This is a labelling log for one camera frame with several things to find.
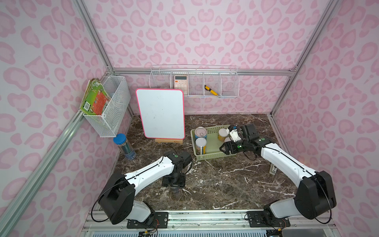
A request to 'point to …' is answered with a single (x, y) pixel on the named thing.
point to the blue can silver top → (200, 132)
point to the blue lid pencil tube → (121, 139)
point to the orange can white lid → (222, 133)
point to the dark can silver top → (174, 188)
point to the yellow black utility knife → (207, 88)
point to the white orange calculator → (180, 82)
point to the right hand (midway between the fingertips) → (225, 146)
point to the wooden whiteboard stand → (179, 141)
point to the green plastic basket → (213, 151)
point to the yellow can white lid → (201, 144)
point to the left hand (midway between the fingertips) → (176, 183)
